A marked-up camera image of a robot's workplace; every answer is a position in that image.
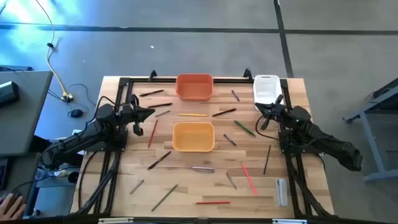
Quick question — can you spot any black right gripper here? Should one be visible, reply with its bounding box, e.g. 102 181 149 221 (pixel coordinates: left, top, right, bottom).
255 95 287 131

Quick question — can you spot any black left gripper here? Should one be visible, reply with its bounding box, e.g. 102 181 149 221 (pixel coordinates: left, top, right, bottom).
121 94 156 137

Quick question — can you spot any black pen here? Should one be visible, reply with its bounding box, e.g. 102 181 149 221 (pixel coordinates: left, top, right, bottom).
147 102 174 109
139 89 165 98
211 108 238 118
147 151 172 171

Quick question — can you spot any green pen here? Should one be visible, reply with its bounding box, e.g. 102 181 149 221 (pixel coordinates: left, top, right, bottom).
233 119 256 138

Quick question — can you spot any purple crayon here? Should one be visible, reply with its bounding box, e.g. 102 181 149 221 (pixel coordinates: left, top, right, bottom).
223 133 238 147

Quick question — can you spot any light red pencil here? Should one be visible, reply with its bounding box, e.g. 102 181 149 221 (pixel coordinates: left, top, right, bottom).
241 163 259 197

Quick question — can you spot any grey marker pen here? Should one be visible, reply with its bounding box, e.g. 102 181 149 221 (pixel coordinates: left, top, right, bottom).
189 166 215 174

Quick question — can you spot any white plastic bin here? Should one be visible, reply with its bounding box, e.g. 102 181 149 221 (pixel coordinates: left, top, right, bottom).
252 74 285 112

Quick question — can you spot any yellow plastic bin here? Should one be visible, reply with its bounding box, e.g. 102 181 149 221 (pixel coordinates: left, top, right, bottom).
172 121 216 153

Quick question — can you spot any black pencil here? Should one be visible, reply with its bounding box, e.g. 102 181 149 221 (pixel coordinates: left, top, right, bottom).
263 144 272 175

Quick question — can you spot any orange plastic bin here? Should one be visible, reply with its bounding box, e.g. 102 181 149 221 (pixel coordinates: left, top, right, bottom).
175 73 215 101

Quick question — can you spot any black computer mouse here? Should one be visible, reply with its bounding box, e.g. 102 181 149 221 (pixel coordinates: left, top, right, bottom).
67 108 84 119

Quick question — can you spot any white stapler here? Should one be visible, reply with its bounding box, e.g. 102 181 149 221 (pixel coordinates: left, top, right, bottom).
275 178 289 207

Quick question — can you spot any clear water bottle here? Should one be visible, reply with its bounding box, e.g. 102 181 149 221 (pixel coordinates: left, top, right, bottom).
34 167 53 181

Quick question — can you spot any grey side table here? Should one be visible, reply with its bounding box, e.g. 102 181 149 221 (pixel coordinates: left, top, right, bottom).
0 70 54 157

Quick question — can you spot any black cart device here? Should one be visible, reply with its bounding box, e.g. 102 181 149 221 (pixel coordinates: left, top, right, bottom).
372 77 398 100

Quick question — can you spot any black desktop device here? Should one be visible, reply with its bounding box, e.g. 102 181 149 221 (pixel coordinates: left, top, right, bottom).
0 81 21 109

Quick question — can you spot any black keyboard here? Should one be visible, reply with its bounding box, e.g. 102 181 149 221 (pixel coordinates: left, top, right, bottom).
0 157 9 191

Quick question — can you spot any person's hand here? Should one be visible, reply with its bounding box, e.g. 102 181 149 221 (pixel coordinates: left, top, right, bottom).
0 192 26 221

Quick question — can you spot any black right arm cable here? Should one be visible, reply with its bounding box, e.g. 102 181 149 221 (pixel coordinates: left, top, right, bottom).
254 114 282 142

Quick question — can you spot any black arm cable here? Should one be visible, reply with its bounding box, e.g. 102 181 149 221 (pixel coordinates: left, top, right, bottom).
92 95 119 121
254 114 282 142

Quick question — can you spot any black aluminium table frame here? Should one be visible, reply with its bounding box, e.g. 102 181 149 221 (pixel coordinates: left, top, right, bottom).
73 76 334 218

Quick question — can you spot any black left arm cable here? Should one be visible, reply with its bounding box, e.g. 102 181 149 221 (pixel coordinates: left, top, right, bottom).
92 95 119 121

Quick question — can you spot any thin black floor cable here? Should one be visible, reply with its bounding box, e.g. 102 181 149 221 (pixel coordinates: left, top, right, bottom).
68 83 97 108

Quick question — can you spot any white strip bracket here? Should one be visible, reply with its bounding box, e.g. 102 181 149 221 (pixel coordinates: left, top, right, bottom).
98 217 134 224
272 218 308 224

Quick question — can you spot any yellow floor cable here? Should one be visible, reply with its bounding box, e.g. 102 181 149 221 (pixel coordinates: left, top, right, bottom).
34 0 70 98

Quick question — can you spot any grey metal cart frame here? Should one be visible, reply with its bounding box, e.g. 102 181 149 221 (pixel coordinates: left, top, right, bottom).
343 77 398 184

